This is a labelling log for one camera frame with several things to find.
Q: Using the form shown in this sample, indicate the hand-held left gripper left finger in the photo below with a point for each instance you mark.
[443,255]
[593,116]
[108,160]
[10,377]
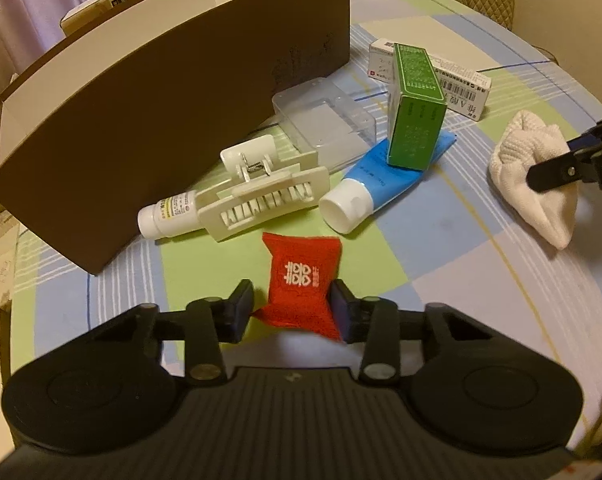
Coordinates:
[243,311]

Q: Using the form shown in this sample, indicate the white barcode medicine box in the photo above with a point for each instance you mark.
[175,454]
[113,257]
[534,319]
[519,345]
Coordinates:
[461,85]

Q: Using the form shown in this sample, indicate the white appliance box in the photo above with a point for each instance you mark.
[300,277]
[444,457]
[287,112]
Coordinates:
[88,10]

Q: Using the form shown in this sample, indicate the blue tube with white cap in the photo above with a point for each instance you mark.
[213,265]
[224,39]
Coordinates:
[376,182]

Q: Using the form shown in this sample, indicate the white knitted cloth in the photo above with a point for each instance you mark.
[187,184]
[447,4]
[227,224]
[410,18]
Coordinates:
[521,150]

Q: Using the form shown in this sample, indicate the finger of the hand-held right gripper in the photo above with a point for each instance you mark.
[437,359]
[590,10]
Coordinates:
[586,142]
[551,175]

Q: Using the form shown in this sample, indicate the white pill bottle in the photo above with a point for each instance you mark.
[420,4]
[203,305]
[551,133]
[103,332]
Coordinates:
[156,217]

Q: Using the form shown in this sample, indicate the red fabric pouch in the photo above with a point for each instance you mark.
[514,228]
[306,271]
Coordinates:
[296,260]

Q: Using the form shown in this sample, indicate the large brown cardboard box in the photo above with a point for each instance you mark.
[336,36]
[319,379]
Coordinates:
[156,125]

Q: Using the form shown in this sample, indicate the green medicine box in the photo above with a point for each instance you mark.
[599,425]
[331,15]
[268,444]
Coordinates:
[416,130]

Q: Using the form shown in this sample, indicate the clear plastic tray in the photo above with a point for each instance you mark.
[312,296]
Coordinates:
[321,125]

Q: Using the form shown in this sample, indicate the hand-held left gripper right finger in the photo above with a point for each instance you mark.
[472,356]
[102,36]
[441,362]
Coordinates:
[340,311]

